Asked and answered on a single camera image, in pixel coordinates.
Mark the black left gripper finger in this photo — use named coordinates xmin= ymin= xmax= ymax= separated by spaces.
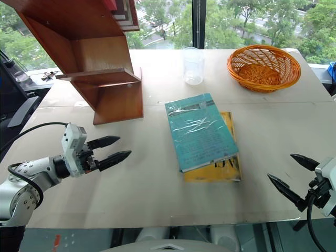
xmin=97 ymin=150 xmax=132 ymax=172
xmin=87 ymin=135 xmax=121 ymax=151

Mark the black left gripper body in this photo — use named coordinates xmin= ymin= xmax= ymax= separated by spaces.
xmin=77 ymin=143 xmax=101 ymax=174

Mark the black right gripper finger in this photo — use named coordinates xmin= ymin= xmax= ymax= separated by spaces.
xmin=289 ymin=153 xmax=321 ymax=172
xmin=267 ymin=173 xmax=308 ymax=213

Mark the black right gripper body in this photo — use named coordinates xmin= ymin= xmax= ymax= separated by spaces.
xmin=304 ymin=176 xmax=332 ymax=209

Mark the yellow book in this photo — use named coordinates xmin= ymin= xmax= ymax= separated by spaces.
xmin=182 ymin=111 xmax=243 ymax=183

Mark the brown wooden bookshelf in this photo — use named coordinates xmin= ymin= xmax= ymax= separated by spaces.
xmin=1 ymin=0 xmax=144 ymax=126

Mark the teal plastic-wrapped book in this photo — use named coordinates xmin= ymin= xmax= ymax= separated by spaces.
xmin=164 ymin=92 xmax=240 ymax=173

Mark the white rounded shape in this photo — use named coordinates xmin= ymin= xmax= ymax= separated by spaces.
xmin=134 ymin=226 xmax=172 ymax=244

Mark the small dark metal clutter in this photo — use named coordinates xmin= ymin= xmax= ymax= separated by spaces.
xmin=39 ymin=70 xmax=58 ymax=81

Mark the blue object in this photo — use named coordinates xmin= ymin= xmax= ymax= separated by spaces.
xmin=327 ymin=61 xmax=336 ymax=85

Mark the orange wicker basket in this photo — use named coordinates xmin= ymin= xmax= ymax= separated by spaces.
xmin=226 ymin=44 xmax=302 ymax=93

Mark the black office chair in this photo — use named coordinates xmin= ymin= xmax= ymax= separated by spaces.
xmin=0 ymin=49 xmax=41 ymax=161

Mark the clear plastic cup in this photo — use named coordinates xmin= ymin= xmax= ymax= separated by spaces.
xmin=182 ymin=47 xmax=205 ymax=86

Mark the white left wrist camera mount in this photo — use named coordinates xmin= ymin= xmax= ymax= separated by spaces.
xmin=60 ymin=122 xmax=88 ymax=178

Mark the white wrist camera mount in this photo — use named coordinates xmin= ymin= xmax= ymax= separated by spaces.
xmin=60 ymin=122 xmax=88 ymax=178
xmin=314 ymin=156 xmax=336 ymax=218

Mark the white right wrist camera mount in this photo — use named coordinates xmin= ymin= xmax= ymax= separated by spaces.
xmin=314 ymin=156 xmax=336 ymax=218

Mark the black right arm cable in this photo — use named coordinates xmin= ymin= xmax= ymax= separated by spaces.
xmin=306 ymin=193 xmax=328 ymax=252

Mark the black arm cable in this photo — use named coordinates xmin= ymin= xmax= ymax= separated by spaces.
xmin=306 ymin=193 xmax=328 ymax=252
xmin=0 ymin=121 xmax=68 ymax=211

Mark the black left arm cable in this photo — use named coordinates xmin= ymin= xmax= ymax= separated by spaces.
xmin=0 ymin=121 xmax=68 ymax=211

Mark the black window frame post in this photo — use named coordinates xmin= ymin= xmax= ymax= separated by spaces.
xmin=192 ymin=0 xmax=207 ymax=50

